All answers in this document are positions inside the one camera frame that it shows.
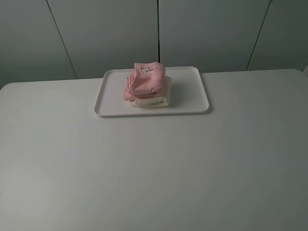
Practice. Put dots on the cream white terry towel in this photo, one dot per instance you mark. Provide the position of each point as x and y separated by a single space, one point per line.
154 102

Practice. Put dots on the pink terry towel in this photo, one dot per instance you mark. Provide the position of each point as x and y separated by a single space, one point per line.
145 80

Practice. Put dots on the white rectangular plastic tray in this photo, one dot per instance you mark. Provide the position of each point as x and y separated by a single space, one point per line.
187 94

